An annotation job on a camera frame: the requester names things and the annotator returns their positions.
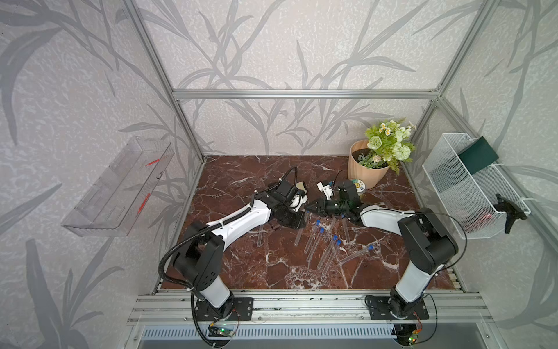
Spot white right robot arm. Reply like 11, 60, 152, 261
305, 180, 459, 305

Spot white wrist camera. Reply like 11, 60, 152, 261
317, 181, 334, 200
289, 192, 307, 212

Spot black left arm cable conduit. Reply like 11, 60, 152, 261
158, 204, 254, 289

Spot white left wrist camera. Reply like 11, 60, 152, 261
289, 192, 307, 212

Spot beige flower pot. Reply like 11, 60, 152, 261
347, 139, 391, 189

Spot dark green card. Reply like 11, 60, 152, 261
458, 137, 499, 175

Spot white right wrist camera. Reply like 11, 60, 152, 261
317, 181, 334, 200

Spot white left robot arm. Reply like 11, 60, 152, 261
158, 180, 307, 312

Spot green white artificial flowers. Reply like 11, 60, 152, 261
357, 119, 416, 175

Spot green round tape tin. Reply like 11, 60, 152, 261
352, 179, 366, 197

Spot clear acrylic wall shelf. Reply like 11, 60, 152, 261
62, 136, 174, 237

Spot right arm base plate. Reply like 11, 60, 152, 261
364, 295, 430, 321

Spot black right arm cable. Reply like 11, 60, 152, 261
365, 208, 468, 273

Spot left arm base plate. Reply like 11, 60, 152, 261
193, 296, 254, 321

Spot aluminium front rail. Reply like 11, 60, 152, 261
126, 289, 494, 326

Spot white wire mesh basket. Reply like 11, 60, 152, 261
423, 133, 531, 239

